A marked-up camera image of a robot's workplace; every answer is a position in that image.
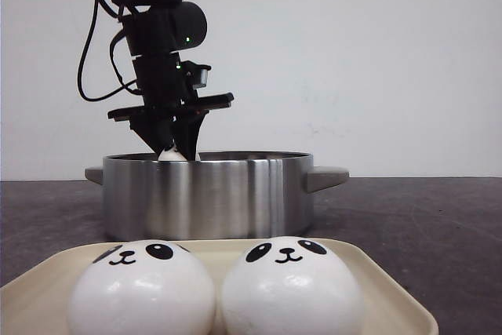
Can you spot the stainless steel pot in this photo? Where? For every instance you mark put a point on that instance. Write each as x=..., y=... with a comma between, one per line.
x=223, y=195

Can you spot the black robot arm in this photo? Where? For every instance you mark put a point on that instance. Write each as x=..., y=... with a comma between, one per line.
x=156, y=31

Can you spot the cream plastic tray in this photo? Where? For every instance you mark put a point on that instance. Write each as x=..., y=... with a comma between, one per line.
x=36, y=301

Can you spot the panda bun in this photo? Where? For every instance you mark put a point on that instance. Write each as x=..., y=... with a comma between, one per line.
x=291, y=285
x=172, y=154
x=149, y=286

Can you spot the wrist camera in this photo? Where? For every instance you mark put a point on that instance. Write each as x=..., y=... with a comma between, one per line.
x=196, y=75

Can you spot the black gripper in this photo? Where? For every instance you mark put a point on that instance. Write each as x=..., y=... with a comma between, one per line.
x=163, y=86

